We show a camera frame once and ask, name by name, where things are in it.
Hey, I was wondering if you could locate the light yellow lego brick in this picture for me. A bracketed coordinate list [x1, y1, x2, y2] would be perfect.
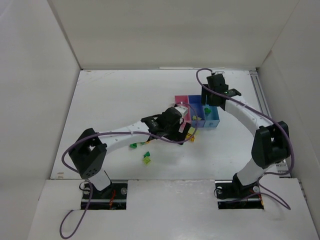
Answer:
[192, 115, 202, 121]

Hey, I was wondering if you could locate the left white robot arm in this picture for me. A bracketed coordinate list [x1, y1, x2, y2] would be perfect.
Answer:
[66, 105, 191, 193]

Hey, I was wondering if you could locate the dark green lego brick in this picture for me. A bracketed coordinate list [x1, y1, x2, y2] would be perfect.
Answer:
[129, 143, 137, 149]
[203, 107, 212, 116]

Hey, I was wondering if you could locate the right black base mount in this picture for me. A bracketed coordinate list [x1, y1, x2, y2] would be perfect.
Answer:
[213, 175, 264, 210]

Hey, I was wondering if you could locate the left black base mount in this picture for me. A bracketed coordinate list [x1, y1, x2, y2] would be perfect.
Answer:
[78, 181, 128, 210]

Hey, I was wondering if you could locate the orange striped lego brick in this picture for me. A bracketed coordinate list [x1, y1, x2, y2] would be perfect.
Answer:
[185, 134, 195, 142]

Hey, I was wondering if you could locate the dark green wedge lego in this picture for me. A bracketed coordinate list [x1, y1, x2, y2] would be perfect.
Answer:
[143, 151, 150, 158]

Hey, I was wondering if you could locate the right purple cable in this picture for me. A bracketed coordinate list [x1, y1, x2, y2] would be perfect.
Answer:
[195, 67, 295, 210]

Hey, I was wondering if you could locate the aluminium rail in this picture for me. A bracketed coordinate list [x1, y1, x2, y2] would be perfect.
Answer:
[248, 70, 291, 179]

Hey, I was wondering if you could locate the purple plastic bin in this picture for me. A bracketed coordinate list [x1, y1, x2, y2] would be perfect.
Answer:
[188, 95, 203, 128]

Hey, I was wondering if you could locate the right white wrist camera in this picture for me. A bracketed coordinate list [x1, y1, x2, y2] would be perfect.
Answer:
[212, 71, 225, 75]

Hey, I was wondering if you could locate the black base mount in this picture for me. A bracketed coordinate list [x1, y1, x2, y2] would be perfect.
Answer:
[78, 181, 128, 210]
[213, 175, 264, 210]

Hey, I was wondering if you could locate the lime yellow lego brick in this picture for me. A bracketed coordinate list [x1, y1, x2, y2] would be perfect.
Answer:
[142, 156, 151, 165]

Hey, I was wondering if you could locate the light yellow lego on orange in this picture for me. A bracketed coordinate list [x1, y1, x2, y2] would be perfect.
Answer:
[188, 127, 198, 136]

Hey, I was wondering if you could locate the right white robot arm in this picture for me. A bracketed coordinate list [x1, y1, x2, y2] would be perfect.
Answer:
[201, 73, 291, 194]

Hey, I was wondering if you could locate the light blue plastic bin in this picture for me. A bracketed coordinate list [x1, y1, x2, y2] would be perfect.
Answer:
[201, 104, 220, 128]

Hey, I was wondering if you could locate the pink plastic bin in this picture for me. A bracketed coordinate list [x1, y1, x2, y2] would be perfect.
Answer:
[174, 95, 191, 132]

